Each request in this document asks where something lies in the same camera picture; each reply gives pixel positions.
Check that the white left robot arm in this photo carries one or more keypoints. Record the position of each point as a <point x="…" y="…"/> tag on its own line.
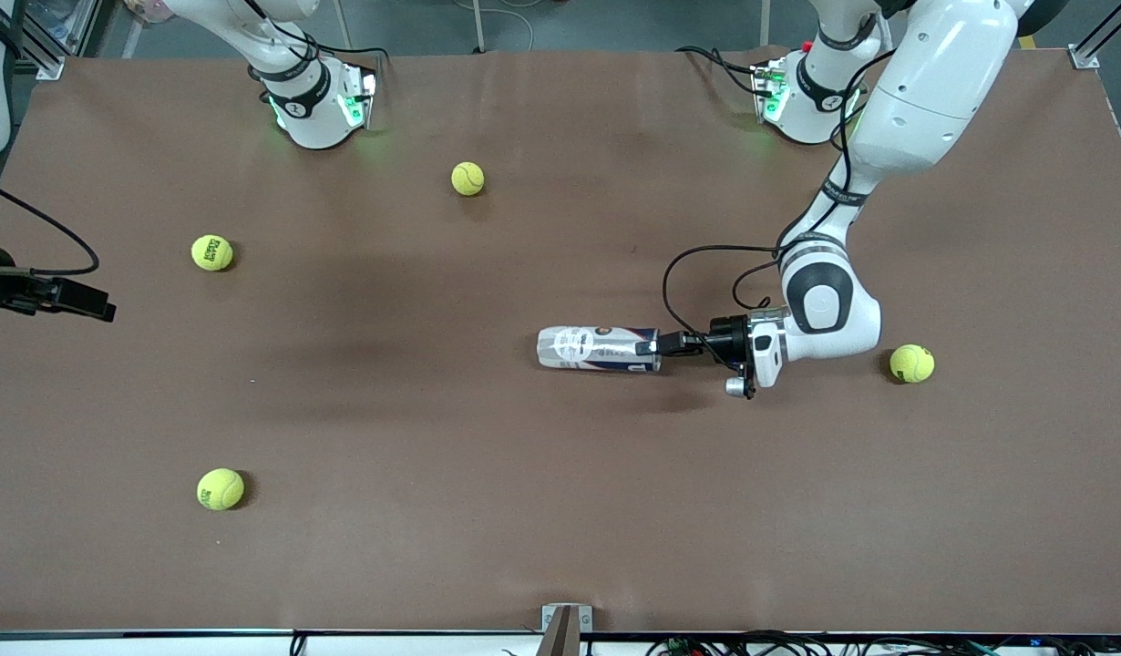
<point x="934" y="91"/>

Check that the clear Wilson tennis ball can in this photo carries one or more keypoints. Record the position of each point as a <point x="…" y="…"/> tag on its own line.
<point x="588" y="351"/>

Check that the yellow-green tennis ball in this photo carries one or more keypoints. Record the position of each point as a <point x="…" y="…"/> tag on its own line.
<point x="220" y="489"/>
<point x="211" y="252"/>
<point x="912" y="363"/>
<point x="467" y="179"/>

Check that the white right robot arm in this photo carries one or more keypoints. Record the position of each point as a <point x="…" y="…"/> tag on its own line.
<point x="314" y="118"/>

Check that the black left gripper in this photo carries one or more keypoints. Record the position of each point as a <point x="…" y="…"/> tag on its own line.
<point x="729" y="338"/>

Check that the grey metal table bracket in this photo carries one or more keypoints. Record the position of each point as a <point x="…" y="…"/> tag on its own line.
<point x="565" y="629"/>

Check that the metal table leg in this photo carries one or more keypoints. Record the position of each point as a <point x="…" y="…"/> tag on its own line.
<point x="343" y="23"/>
<point x="765" y="23"/>
<point x="478" y="25"/>

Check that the aluminium frame post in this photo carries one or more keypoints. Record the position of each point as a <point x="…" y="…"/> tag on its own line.
<point x="48" y="66"/>
<point x="1083" y="56"/>

